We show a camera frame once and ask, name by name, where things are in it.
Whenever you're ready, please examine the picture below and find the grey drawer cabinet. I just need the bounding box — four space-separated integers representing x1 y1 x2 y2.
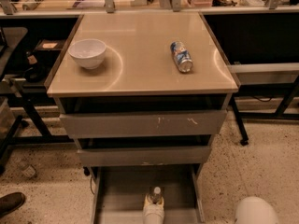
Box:
44 10 241 224

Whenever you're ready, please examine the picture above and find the clear plastic water bottle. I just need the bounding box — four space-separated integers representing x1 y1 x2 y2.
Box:
149 187 163 204

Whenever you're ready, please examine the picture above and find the blue soda can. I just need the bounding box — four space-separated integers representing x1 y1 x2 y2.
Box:
170 41 192 73

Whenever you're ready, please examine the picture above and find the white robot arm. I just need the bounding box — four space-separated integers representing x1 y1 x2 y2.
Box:
142 194 280 224

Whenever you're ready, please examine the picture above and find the white ceramic bowl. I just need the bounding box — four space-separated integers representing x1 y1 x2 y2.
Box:
68 39 107 69

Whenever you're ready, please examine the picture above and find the brown shoe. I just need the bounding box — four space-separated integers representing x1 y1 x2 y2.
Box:
0 192 26 217

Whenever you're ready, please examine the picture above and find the middle grey drawer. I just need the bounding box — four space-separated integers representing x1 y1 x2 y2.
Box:
78 146 211 167

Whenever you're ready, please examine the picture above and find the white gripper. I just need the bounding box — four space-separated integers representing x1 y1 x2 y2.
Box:
143 194 164 224

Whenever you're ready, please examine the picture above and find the top grey drawer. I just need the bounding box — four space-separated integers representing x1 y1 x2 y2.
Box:
60 110 227 139

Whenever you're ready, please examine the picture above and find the small bottle on floor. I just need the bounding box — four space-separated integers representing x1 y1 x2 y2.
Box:
19 161 36 178

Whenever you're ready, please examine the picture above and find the bottom open grey drawer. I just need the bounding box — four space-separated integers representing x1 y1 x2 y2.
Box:
91 165 205 224

